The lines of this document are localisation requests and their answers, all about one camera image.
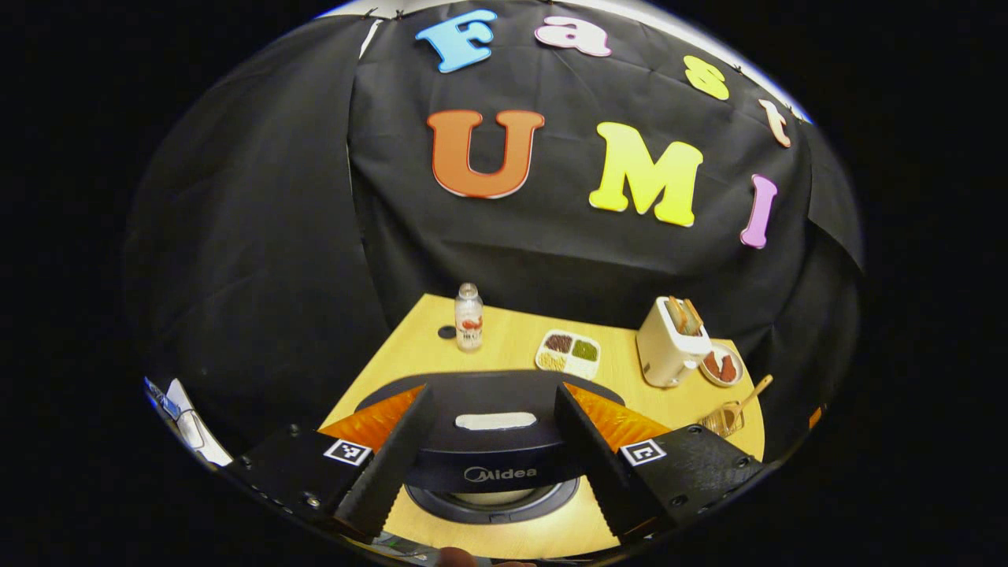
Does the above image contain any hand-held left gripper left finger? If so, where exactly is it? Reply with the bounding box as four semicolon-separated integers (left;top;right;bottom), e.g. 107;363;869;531
224;384;436;544

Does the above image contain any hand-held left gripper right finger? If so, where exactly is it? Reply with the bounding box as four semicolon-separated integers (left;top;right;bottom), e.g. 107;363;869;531
554;384;767;545

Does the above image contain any wooden spoon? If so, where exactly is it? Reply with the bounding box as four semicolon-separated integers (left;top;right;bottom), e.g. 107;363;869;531
724;374;775;431

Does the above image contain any black rice cooker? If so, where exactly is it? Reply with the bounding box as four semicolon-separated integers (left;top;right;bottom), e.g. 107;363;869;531
354;370;628;526

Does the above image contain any white round plate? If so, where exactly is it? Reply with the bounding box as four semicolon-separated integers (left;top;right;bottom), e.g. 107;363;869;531
699;343;746;388

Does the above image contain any white divided tray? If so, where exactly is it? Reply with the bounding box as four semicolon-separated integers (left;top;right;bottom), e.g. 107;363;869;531
535;329;602;382

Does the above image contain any white toaster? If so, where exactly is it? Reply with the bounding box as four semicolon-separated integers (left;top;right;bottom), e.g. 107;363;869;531
636;296;714;389

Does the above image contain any small clear bottle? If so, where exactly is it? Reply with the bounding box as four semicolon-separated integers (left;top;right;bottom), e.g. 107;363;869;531
454;283;485;354

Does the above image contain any white side table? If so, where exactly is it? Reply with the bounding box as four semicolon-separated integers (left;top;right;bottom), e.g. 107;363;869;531
144;376;234;468

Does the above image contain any black backdrop cloth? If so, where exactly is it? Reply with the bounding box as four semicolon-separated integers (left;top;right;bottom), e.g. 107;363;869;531
126;0;863;454

